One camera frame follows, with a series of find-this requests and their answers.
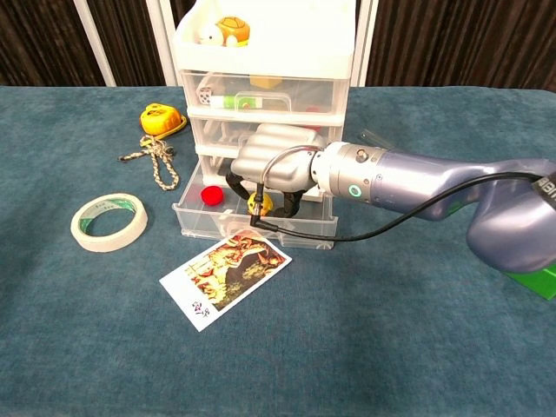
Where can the wide white post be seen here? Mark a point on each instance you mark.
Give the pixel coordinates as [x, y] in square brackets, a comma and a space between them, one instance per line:
[163, 43]

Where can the blue tablecloth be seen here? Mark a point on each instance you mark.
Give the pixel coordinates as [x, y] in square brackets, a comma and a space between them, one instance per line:
[278, 369]

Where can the clear drawer holding wooden parts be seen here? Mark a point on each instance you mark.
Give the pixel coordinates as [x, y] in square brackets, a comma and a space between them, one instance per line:
[204, 130]

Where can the green and white tube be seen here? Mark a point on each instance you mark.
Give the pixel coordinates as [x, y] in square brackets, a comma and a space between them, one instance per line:
[226, 102]

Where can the dark brown curtain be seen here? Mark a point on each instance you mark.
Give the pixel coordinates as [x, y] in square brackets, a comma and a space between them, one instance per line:
[456, 43]

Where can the white table leg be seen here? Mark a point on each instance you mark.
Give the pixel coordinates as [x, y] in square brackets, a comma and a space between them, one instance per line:
[365, 52]

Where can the clear drawer holding die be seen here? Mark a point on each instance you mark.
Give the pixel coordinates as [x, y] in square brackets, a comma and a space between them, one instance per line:
[313, 93]

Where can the thin slanted white post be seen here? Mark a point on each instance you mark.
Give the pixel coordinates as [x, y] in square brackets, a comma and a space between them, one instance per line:
[93, 43]

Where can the yellow block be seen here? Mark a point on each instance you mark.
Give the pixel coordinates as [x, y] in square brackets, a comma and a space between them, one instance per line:
[266, 81]

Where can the white plastic drawer unit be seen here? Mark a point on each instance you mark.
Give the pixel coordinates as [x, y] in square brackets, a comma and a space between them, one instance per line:
[269, 48]

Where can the white die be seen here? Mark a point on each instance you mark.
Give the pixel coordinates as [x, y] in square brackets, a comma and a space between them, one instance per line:
[205, 95]

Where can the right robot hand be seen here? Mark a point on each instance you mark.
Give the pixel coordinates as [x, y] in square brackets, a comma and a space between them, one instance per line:
[286, 174]

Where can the yellow turtle toy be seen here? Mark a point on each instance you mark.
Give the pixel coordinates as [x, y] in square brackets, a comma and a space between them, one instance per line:
[234, 28]

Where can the clear drawer holding red ball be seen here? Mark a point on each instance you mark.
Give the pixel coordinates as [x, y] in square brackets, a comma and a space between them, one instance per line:
[304, 226]

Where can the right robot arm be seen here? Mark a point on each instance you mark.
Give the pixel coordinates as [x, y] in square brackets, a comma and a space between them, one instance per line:
[412, 182]

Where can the yellow tape measure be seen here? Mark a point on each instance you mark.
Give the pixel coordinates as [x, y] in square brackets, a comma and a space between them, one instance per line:
[158, 119]

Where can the glass tube with white cap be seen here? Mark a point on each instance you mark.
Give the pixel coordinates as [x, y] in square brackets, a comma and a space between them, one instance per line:
[369, 138]

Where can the red knob wooden piece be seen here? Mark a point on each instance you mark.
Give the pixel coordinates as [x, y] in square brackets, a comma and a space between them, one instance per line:
[312, 128]

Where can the red pom-pom ball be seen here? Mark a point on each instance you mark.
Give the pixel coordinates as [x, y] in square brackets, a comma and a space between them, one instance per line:
[212, 195]

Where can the green building block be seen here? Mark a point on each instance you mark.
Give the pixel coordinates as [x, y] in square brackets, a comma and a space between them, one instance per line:
[538, 284]

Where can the printed picture card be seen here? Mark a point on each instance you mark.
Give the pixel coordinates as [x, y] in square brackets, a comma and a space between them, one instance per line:
[226, 282]

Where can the beige masking tape roll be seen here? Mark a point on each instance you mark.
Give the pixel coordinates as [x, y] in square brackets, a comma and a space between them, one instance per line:
[108, 245]

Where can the small yellow toy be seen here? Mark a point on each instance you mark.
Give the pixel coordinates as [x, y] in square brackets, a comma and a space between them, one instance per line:
[267, 204]

